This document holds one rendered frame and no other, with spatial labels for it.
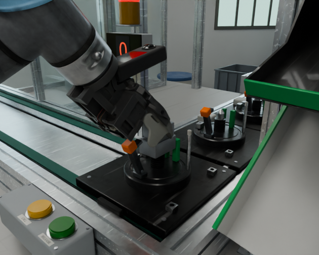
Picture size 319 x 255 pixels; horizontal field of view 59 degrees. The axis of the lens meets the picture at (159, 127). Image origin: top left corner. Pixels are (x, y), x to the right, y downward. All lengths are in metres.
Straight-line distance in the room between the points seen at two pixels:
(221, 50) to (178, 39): 0.74
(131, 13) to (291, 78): 0.44
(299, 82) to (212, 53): 4.15
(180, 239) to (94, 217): 0.15
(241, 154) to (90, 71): 0.45
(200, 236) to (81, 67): 0.30
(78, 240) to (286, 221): 0.30
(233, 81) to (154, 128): 2.07
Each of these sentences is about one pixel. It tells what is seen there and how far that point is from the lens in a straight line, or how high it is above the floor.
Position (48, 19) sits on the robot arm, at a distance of 0.35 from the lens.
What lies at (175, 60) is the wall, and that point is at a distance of 4.24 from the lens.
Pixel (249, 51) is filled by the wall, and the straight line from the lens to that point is 4.87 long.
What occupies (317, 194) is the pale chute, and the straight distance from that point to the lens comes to 0.42.
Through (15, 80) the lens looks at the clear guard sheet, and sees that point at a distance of 1.83.
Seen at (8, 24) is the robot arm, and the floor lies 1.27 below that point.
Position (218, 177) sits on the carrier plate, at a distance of 0.60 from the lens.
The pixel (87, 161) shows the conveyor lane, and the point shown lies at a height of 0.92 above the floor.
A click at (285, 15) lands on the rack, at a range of 0.44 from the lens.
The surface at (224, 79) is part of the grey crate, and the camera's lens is 2.57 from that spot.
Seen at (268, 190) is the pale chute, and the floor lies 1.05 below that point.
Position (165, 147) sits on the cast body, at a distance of 0.55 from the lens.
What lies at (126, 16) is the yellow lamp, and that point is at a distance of 0.71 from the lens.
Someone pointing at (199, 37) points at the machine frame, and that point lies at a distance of 1.74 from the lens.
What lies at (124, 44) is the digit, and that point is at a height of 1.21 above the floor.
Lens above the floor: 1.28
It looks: 21 degrees down
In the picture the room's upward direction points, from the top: straight up
